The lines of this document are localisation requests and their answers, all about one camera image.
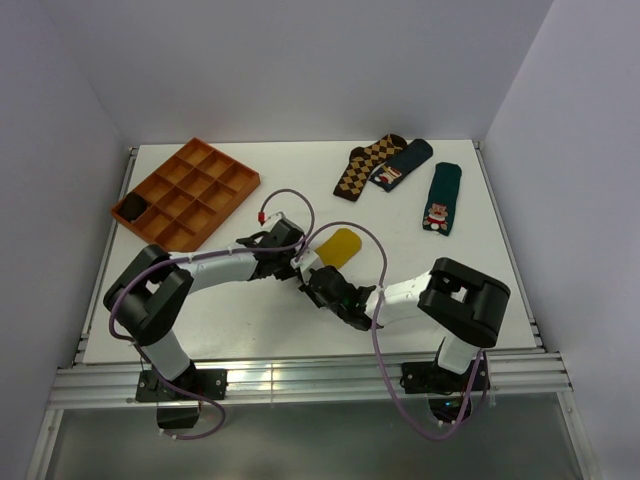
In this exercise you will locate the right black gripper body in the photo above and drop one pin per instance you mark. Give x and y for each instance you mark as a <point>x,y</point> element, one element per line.
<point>340,312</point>

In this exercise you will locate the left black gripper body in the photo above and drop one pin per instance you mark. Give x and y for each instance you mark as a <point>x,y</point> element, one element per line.
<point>285,271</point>

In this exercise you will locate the yellow sock with character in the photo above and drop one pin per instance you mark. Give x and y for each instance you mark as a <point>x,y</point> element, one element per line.
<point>339,249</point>

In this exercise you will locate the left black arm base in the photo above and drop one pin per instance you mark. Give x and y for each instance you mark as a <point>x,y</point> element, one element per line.
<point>179,403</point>

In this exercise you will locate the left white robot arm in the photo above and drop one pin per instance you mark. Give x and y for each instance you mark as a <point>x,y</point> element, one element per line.
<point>148,296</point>

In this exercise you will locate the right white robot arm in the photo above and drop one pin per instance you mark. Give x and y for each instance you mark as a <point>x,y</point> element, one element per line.
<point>468,304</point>

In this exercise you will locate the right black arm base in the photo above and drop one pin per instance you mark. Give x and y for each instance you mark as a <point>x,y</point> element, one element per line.
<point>429,378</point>

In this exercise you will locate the orange compartment tray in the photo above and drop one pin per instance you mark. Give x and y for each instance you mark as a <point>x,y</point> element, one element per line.
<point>189,196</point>

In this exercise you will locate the navy sock with pattern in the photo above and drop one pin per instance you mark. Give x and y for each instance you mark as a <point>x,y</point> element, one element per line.
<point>394,171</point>

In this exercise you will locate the brown argyle sock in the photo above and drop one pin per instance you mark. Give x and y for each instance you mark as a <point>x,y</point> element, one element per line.
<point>363,161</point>

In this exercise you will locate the dark green santa sock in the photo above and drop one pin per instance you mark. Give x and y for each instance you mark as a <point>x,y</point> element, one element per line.
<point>440,208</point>

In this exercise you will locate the rolled dark sock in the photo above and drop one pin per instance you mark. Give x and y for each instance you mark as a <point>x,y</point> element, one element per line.
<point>132,207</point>

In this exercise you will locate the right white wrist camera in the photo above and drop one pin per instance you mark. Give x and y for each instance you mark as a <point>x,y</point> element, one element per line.
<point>306,264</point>

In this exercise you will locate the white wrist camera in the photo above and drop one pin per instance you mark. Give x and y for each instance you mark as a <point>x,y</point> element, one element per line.
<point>306,264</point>
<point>268,221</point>

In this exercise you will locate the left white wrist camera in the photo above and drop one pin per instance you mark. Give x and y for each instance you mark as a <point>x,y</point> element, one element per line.
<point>268,221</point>

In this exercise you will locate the aluminium frame rail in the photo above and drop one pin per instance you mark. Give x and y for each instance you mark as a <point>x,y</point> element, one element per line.
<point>297,381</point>

